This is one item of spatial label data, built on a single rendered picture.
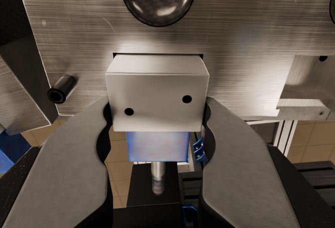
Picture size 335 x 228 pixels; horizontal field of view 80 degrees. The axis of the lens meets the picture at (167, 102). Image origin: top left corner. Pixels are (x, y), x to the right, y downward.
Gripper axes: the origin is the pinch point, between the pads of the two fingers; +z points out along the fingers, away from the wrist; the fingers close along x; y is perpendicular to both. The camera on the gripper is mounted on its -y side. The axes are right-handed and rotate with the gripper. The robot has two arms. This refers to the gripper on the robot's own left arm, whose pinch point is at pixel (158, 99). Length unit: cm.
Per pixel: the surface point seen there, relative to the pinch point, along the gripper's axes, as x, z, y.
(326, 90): 13.5, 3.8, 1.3
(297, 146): 95, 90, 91
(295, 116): 17.3, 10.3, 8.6
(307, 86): 12.0, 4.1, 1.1
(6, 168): -14.7, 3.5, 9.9
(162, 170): 0.3, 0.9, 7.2
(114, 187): -36, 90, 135
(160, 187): 0.2, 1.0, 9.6
